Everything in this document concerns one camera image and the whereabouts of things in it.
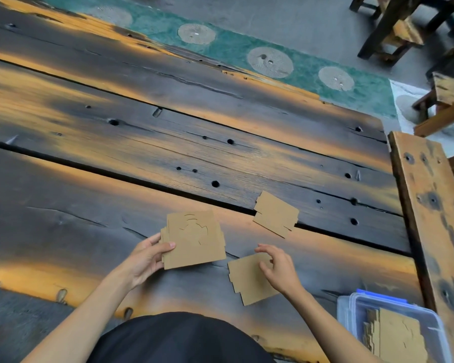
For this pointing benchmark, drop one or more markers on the person's left forearm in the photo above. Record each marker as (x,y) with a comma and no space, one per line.
(79,325)

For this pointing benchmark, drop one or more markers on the person's black shirt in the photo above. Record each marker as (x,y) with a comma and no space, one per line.
(178,340)

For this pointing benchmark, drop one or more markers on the weathered wooden bench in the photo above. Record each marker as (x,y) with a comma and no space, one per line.
(431,223)

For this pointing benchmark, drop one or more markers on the green floor strip with discs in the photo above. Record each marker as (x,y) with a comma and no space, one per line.
(230,49)

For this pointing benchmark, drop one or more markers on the clear plastic box blue clips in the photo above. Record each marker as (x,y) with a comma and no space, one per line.
(348,317)

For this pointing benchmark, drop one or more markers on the stack of cardboard pieces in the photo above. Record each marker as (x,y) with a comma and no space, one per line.
(397,336)

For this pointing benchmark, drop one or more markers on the person's left hand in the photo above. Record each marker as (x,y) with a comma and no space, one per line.
(143,264)

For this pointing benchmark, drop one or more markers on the person's right forearm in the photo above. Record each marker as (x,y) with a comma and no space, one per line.
(325,328)

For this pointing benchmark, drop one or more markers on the person's right hand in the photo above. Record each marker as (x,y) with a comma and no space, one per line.
(283,272)

